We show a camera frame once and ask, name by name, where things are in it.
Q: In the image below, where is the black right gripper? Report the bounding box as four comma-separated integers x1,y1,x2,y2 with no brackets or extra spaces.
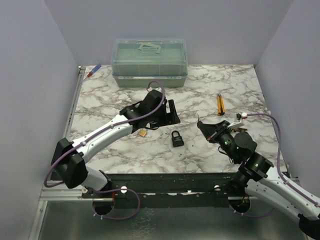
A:
198,119,239,163

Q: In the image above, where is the black-headed key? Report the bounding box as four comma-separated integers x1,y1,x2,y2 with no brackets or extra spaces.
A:
196,114,203,129

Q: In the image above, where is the black Kaijing padlock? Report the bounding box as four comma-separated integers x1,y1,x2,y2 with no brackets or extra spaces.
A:
171,130,184,148

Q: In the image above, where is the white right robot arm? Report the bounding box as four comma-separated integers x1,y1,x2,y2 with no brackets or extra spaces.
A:
197,120,320,240

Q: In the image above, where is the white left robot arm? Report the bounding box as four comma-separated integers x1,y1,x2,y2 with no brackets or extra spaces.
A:
51,89,181,198

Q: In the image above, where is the small brass padlock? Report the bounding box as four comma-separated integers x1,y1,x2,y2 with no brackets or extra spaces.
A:
138,128,148,138

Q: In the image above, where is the yellow utility knife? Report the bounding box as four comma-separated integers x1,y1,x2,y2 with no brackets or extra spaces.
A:
217,93,225,116

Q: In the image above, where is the green transparent toolbox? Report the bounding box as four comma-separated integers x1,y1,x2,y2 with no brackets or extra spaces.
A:
111,38,188,88

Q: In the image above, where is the red blue screwdriver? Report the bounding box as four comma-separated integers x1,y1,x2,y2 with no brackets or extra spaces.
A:
86,63,102,78

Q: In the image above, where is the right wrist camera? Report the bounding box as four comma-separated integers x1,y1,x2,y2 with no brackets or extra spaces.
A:
228,112,248,130

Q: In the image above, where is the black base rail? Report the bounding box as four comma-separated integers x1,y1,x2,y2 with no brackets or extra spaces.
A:
82,173,245,209

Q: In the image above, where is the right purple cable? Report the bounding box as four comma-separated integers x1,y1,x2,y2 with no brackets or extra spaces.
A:
231,112,320,218

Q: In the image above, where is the aluminium frame rail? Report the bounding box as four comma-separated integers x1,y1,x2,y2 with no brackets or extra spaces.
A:
28,66,86,240

